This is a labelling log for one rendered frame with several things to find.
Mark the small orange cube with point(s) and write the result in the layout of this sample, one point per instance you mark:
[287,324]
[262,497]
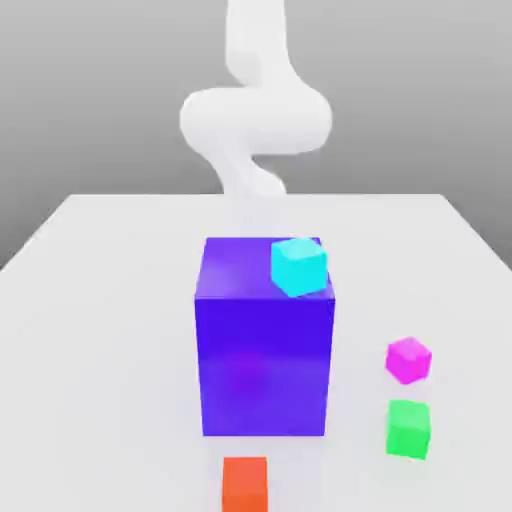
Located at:
[244,484]

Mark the small magenta cube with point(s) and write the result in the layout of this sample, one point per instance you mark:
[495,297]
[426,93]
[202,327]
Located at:
[408,360]

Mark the large purple box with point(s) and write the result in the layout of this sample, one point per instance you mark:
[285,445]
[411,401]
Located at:
[262,364]

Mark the small green cube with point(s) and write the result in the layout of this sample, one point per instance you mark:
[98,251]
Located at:
[408,430]

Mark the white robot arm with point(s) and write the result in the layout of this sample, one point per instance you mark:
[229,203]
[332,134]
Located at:
[256,120]

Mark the small cyan cube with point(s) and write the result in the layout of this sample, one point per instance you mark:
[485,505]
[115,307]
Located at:
[298,268]

